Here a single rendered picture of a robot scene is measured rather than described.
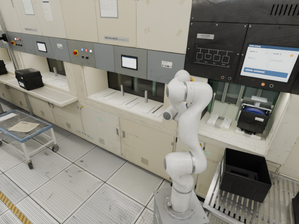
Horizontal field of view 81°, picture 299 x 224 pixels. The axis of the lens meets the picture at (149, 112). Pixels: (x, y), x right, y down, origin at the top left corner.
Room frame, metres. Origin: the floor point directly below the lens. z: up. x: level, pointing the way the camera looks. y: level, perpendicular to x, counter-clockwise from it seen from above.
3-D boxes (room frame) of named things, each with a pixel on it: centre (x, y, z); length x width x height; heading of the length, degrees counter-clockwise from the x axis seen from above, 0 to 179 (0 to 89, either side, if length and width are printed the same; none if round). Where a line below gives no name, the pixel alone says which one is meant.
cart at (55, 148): (2.10, 1.83, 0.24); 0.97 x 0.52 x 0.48; 62
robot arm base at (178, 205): (0.72, -0.21, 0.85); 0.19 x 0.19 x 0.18
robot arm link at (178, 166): (0.72, -0.18, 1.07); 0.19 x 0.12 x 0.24; 96
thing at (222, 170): (0.92, -0.69, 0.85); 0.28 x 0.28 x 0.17; 69
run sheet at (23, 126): (1.99, 1.69, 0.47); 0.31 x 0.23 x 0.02; 81
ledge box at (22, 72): (2.60, 1.86, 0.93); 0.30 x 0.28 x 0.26; 56
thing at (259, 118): (1.43, -0.96, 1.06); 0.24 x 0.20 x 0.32; 59
